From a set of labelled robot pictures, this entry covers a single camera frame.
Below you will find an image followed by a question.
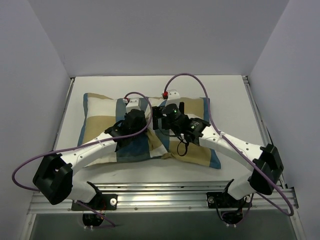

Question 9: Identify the blue beige white patchwork pillowcase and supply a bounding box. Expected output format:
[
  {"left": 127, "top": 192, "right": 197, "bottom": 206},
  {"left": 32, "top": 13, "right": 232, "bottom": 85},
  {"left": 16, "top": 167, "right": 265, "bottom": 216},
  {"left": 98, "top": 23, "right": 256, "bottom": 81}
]
[{"left": 78, "top": 92, "right": 221, "bottom": 169}]

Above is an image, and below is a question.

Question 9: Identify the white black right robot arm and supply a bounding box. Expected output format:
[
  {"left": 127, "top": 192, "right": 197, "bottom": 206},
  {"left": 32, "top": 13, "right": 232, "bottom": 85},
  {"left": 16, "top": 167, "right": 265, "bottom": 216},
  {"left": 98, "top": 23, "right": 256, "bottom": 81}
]
[{"left": 152, "top": 103, "right": 284, "bottom": 207}]

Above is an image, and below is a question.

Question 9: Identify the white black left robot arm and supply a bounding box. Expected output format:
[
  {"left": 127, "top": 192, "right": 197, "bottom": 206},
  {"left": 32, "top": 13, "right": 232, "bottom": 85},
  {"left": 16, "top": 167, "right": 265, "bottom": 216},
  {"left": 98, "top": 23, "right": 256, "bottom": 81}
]
[{"left": 32, "top": 109, "right": 147, "bottom": 210}]

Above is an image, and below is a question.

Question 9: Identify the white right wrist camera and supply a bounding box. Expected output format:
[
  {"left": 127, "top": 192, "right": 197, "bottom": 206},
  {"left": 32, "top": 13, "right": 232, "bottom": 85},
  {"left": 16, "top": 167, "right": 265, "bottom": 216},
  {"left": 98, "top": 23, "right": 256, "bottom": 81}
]
[{"left": 162, "top": 89, "right": 181, "bottom": 107}]

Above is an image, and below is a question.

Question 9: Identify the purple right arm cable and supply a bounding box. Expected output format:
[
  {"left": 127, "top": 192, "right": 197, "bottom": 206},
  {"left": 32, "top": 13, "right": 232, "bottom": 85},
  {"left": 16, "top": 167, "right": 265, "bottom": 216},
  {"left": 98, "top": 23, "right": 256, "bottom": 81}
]
[{"left": 163, "top": 72, "right": 295, "bottom": 217}]

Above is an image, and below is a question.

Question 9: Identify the aluminium table frame rail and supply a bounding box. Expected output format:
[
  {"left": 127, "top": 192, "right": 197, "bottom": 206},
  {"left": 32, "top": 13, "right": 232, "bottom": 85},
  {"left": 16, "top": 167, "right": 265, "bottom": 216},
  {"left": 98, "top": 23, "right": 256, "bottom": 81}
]
[{"left": 27, "top": 74, "right": 300, "bottom": 216}]

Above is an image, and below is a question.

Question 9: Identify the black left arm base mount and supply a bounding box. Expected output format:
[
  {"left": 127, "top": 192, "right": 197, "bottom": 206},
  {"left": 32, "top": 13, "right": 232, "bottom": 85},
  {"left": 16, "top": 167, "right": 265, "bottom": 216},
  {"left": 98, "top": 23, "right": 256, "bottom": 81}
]
[{"left": 84, "top": 193, "right": 118, "bottom": 211}]

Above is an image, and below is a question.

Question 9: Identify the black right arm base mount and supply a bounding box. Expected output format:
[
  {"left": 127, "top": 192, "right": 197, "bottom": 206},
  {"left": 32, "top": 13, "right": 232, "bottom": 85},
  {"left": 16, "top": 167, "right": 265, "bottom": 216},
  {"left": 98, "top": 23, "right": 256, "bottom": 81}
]
[{"left": 206, "top": 192, "right": 250, "bottom": 209}]

